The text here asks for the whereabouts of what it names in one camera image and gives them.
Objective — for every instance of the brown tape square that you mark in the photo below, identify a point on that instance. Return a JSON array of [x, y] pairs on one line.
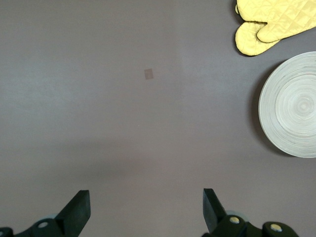
[[148, 74]]

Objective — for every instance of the yellow quilted oven mitt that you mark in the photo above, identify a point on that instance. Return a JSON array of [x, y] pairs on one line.
[[284, 12], [247, 42]]

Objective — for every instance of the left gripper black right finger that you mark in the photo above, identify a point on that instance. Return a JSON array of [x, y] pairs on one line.
[[214, 217]]

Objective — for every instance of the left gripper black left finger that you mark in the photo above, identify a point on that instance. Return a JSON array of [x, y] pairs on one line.
[[74, 217]]

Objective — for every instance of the round wooden plate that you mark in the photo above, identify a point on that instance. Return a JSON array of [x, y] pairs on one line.
[[296, 106]]

